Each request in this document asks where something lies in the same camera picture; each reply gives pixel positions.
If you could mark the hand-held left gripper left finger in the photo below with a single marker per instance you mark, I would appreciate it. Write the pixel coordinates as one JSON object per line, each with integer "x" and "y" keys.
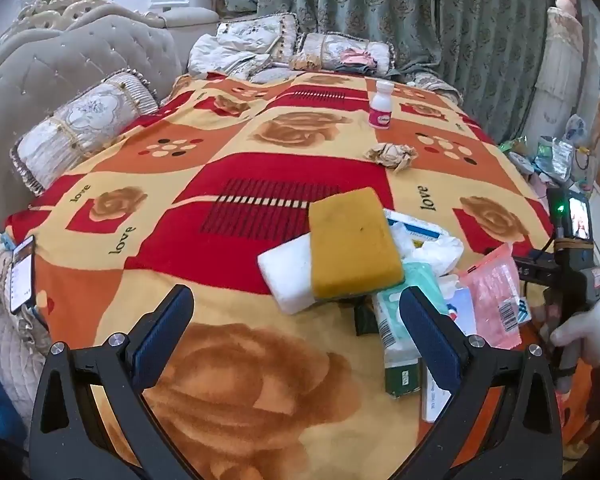
{"x": 165, "y": 335}

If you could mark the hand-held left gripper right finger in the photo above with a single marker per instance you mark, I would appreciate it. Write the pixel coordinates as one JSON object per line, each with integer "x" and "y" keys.
{"x": 427, "y": 340}

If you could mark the white box red blue logo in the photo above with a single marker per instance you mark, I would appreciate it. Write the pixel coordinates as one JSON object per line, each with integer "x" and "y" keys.
{"x": 465, "y": 310}

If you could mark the pink plastic bag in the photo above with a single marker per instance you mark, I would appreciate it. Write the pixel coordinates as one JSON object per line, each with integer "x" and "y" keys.
{"x": 485, "y": 280}

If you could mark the white box blue yellow stripe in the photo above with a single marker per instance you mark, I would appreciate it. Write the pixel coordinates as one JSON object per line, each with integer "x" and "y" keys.
{"x": 405, "y": 220}

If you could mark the person's right hand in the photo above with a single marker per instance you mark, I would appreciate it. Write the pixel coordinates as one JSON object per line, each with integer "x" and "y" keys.
{"x": 597, "y": 332}

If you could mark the green snack packet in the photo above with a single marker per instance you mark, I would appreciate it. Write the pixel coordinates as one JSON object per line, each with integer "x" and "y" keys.
{"x": 402, "y": 380}

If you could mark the green wet wipes pack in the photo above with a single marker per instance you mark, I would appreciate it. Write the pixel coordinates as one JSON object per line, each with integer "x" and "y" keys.
{"x": 395, "y": 305}

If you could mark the crumpled white tissue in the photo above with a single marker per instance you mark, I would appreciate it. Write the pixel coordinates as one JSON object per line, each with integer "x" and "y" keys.
{"x": 430, "y": 255}

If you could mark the silver foil bag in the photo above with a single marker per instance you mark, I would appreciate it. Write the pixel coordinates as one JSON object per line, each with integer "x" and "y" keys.
{"x": 555, "y": 160}

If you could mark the yellow sponge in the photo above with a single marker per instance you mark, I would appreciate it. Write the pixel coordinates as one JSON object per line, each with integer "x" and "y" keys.
{"x": 355, "y": 240}

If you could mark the white foam block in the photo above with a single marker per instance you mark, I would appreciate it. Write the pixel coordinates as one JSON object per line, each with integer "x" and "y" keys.
{"x": 285, "y": 275}

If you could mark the blue white plastic bag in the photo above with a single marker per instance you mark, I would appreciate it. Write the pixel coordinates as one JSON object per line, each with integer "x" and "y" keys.
{"x": 576, "y": 130}

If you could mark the smartphone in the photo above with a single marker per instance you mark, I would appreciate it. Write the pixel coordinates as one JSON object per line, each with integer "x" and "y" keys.
{"x": 22, "y": 275}

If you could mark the white quilted cover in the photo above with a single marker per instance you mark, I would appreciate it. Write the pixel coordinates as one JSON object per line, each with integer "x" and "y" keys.
{"x": 5, "y": 340}

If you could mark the red orange printed blanket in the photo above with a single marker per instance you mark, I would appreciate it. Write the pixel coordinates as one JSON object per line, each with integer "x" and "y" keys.
{"x": 180, "y": 160}

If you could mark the crumpled brown paper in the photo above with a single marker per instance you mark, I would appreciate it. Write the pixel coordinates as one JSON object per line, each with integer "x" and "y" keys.
{"x": 387, "y": 155}

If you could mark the lace covered standing air conditioner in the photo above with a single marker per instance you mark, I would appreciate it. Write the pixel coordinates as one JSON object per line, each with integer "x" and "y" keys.
{"x": 565, "y": 60}

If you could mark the embroidered bolster pillow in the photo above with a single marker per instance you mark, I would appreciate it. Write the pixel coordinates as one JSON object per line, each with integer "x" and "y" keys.
{"x": 80, "y": 125}

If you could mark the white bottle pink label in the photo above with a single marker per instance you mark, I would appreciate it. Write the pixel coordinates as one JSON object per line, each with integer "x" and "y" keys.
{"x": 380, "y": 110}

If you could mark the dark folded clothing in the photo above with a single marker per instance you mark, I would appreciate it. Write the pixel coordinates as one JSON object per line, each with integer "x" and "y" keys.
{"x": 371, "y": 65}

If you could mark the white quilted jacket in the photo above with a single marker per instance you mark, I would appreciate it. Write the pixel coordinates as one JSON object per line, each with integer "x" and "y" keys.
{"x": 220, "y": 55}

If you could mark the green patterned curtain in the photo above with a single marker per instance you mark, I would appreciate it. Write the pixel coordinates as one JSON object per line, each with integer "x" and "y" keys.
{"x": 430, "y": 20}

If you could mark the pink folded clothing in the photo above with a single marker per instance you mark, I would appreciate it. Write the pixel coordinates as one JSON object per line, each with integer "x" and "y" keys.
{"x": 355, "y": 55}

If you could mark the beige tufted sofa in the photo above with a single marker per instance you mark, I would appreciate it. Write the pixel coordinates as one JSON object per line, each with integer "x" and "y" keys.
{"x": 55, "y": 60}

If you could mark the square embroidered fringed pillow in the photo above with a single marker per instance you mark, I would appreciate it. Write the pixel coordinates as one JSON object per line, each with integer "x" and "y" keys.
{"x": 325, "y": 50}
{"x": 260, "y": 35}

